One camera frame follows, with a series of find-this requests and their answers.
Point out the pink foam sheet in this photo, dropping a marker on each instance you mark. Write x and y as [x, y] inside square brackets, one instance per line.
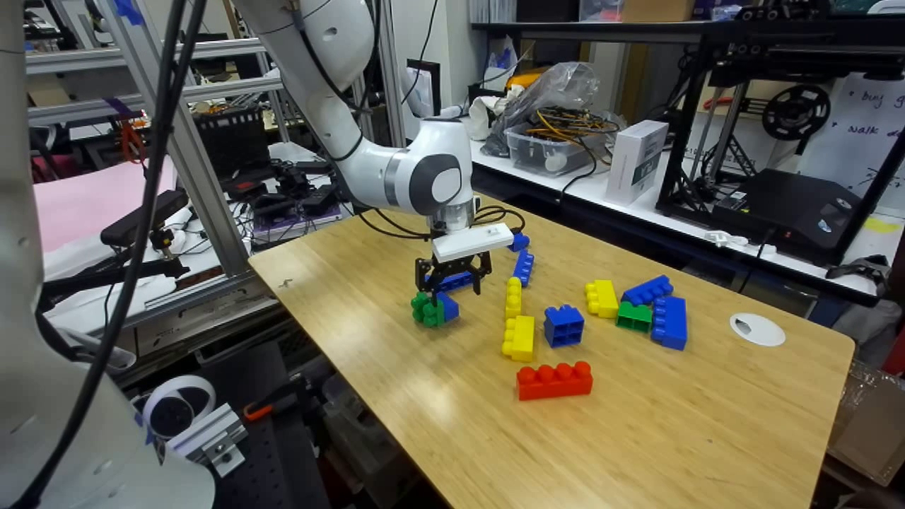
[87, 202]

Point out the white paper sheet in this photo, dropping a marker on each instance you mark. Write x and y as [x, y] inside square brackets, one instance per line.
[865, 130]

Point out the grey camera stand pole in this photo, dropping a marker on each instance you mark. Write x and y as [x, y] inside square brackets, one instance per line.
[394, 58]

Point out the black frame 3D printer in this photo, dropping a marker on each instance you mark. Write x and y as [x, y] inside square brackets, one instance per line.
[794, 202]

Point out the green toy block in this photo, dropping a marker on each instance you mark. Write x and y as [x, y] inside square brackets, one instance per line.
[433, 314]
[634, 314]
[416, 304]

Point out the aluminium extrusion frame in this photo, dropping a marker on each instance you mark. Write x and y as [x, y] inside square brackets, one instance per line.
[201, 179]

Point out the long blue toy block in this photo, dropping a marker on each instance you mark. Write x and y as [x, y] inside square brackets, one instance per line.
[456, 280]

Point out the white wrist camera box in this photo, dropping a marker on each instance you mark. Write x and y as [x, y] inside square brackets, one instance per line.
[472, 244]

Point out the yellow sticky note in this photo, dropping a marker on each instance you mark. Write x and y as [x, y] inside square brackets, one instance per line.
[882, 223]

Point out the small blue toy block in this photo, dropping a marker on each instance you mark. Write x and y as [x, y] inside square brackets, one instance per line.
[522, 240]

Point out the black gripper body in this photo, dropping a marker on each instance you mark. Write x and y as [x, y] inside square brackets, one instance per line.
[456, 264]

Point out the black padded armrest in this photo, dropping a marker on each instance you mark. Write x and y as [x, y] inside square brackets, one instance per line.
[117, 227]

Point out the narrow yellow toy block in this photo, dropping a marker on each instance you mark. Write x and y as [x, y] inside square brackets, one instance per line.
[514, 297]

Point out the red toy block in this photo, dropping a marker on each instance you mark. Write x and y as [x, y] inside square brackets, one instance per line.
[556, 379]

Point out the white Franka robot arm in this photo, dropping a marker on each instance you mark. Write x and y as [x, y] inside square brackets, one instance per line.
[322, 58]

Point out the black crate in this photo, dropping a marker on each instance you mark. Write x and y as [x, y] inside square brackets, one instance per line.
[233, 141]

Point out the square blue toy block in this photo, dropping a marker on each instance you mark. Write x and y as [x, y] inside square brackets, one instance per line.
[565, 326]

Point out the black filament spool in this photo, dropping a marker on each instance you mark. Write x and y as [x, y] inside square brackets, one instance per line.
[797, 110]

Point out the black shelf board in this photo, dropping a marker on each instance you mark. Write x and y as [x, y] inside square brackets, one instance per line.
[612, 31]

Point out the clear plastic bag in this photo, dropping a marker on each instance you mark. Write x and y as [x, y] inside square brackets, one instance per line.
[556, 87]

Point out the white cardboard box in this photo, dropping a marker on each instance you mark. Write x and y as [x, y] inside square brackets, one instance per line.
[637, 155]

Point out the clear plastic storage bin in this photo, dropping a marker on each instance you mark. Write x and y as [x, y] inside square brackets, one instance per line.
[541, 151]

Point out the large blue toy block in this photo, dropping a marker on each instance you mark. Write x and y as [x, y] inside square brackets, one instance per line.
[669, 321]

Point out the white shelf board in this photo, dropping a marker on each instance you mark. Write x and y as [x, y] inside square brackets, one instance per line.
[585, 186]

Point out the brown cardboard box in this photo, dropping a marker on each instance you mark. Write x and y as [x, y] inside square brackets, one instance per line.
[872, 424]
[654, 10]

